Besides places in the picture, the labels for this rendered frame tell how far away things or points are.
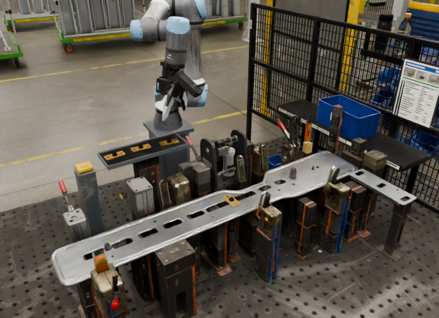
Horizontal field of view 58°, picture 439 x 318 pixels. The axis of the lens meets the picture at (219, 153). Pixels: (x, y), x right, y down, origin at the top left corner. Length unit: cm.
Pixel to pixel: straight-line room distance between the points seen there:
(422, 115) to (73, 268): 168
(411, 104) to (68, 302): 179
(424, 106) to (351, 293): 95
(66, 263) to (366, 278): 119
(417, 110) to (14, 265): 200
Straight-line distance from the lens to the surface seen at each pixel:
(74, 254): 151
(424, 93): 215
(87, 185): 169
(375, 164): 200
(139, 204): 160
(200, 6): 186
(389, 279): 190
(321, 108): 232
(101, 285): 130
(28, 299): 186
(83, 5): 831
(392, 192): 188
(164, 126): 203
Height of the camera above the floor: 197
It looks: 29 degrees down
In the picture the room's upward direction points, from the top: straight up
